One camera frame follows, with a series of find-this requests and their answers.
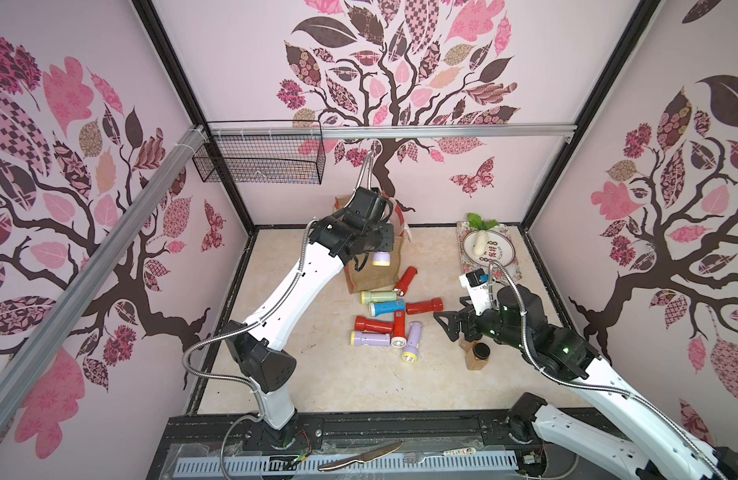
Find purple flashlight bottom diagonal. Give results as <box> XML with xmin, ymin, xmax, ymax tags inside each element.
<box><xmin>372</xmin><ymin>251</ymin><xmax>391</xmax><ymax>267</ymax></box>

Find purple flashlight horizontal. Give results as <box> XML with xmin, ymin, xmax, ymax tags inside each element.
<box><xmin>350</xmin><ymin>331</ymin><xmax>391</xmax><ymax>347</ymax></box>

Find burlap tote bag red trim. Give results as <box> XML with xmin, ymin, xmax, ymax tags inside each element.
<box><xmin>334</xmin><ymin>193</ymin><xmax>413</xmax><ymax>295</ymax></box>

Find spice jar black lid lower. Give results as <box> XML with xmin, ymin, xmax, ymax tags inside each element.
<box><xmin>465</xmin><ymin>342</ymin><xmax>491</xmax><ymax>371</ymax></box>

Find red flashlight white head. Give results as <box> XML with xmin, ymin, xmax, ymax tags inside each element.
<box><xmin>390</xmin><ymin>310</ymin><xmax>407</xmax><ymax>348</ymax></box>

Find green flashlight near bag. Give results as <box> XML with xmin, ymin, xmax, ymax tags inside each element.
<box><xmin>360</xmin><ymin>291</ymin><xmax>398</xmax><ymax>305</ymax></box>

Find left flexible metal conduit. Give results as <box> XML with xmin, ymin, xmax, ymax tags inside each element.
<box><xmin>181</xmin><ymin>140</ymin><xmax>385</xmax><ymax>415</ymax></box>

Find flexible metal conduit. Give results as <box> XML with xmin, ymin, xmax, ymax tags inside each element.
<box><xmin>181</xmin><ymin>140</ymin><xmax>385</xmax><ymax>415</ymax></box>
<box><xmin>487</xmin><ymin>259</ymin><xmax>730</xmax><ymax>480</ymax></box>

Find white patterned plate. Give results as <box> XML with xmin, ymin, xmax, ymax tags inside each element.
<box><xmin>462</xmin><ymin>231</ymin><xmax>516</xmax><ymax>267</ymax></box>

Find floral placemat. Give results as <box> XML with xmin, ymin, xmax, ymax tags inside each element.
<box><xmin>456</xmin><ymin>221</ymin><xmax>522</xmax><ymax>282</ymax></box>

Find white radish toy green leaves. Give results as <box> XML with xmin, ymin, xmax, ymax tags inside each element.
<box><xmin>467</xmin><ymin>213</ymin><xmax>499</xmax><ymax>258</ymax></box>

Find red flashlight centre horizontal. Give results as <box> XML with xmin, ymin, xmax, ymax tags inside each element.
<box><xmin>354</xmin><ymin>316</ymin><xmax>394</xmax><ymax>334</ymax></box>

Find table knife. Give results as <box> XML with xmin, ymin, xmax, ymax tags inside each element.
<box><xmin>318</xmin><ymin>441</ymin><xmax>404</xmax><ymax>472</ymax></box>

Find right flexible metal conduit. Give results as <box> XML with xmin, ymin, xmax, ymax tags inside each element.
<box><xmin>487</xmin><ymin>259</ymin><xmax>730</xmax><ymax>480</ymax></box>

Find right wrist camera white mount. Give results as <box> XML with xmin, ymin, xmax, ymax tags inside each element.
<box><xmin>459</xmin><ymin>268</ymin><xmax>492</xmax><ymax>316</ymax></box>

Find black wire wall basket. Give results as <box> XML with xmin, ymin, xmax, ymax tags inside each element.
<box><xmin>193</xmin><ymin>120</ymin><xmax>326</xmax><ymax>185</ymax></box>

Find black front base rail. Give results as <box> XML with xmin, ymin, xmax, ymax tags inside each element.
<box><xmin>164</xmin><ymin>409</ymin><xmax>640</xmax><ymax>452</ymax></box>

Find white slotted cable duct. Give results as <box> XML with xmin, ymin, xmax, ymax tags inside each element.
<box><xmin>172</xmin><ymin>449</ymin><xmax>519</xmax><ymax>480</ymax></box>

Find back aluminium frame bar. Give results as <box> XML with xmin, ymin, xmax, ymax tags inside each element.
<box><xmin>210</xmin><ymin>123</ymin><xmax>577</xmax><ymax>140</ymax></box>

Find aluminium frame bar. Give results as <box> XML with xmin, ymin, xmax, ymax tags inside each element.
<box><xmin>0</xmin><ymin>125</ymin><xmax>207</xmax><ymax>435</ymax></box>
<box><xmin>210</xmin><ymin>123</ymin><xmax>577</xmax><ymax>140</ymax></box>

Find left aluminium frame bar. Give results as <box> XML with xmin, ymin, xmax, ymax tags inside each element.
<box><xmin>0</xmin><ymin>125</ymin><xmax>207</xmax><ymax>435</ymax></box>

